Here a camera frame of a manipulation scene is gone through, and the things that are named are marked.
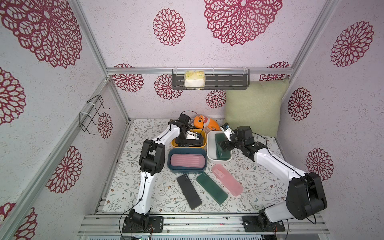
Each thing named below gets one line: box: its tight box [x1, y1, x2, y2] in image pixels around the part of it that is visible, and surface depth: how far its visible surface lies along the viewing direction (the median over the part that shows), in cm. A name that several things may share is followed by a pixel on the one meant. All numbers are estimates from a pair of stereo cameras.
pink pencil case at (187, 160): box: [170, 153, 206, 168], surface depth 96 cm
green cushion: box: [224, 79, 289, 136], surface depth 100 cm
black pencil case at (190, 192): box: [176, 174, 203, 210], surface depth 85 cm
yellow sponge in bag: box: [183, 70, 206, 90], surface depth 92 cm
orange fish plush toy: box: [193, 115, 221, 131], surface depth 112 cm
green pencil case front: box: [196, 172, 229, 205], surface depth 87 cm
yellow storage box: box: [171, 129, 207, 149], surface depth 97 cm
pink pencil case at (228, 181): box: [211, 163, 244, 197], surface depth 91 cm
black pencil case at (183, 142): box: [175, 137, 204, 147], surface depth 96 cm
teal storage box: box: [167, 147, 208, 174], surface depth 97 cm
